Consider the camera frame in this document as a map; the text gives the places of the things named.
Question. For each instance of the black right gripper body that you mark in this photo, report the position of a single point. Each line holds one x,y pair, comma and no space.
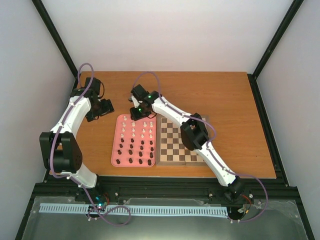
140,114

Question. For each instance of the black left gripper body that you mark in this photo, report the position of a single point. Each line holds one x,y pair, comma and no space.
99,109

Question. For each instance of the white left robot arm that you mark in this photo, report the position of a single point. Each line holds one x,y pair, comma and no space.
60,151

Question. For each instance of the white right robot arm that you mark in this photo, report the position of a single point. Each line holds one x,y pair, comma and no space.
194,135

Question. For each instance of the left controller circuit board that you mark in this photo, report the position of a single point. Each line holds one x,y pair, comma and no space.
102,201

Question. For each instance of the controller circuit board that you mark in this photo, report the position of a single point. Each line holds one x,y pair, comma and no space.
246,206
102,201

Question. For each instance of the right controller circuit board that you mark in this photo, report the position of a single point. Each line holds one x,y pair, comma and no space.
246,206

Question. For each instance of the pink plastic tray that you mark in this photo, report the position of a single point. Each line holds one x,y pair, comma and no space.
145,152

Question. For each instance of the wooden chessboard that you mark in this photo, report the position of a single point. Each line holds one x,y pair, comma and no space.
170,150

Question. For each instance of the black aluminium frame rail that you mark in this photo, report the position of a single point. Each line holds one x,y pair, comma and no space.
160,187

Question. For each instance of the light blue cable duct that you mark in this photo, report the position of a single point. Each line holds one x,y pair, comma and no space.
140,210

